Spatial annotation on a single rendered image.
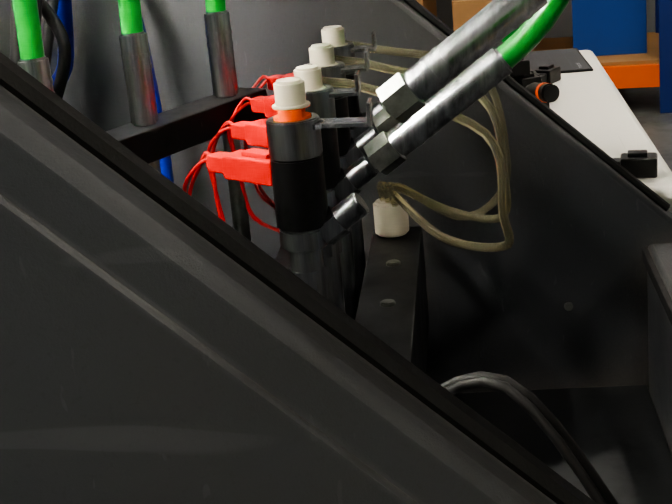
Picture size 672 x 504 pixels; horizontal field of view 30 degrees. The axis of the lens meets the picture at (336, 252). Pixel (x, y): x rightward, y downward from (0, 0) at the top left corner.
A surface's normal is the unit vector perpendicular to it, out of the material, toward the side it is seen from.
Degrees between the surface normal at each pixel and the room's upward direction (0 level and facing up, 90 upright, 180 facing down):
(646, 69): 90
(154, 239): 72
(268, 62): 90
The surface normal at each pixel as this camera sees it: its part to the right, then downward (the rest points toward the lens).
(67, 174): 0.15, 0.00
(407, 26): -0.09, 0.31
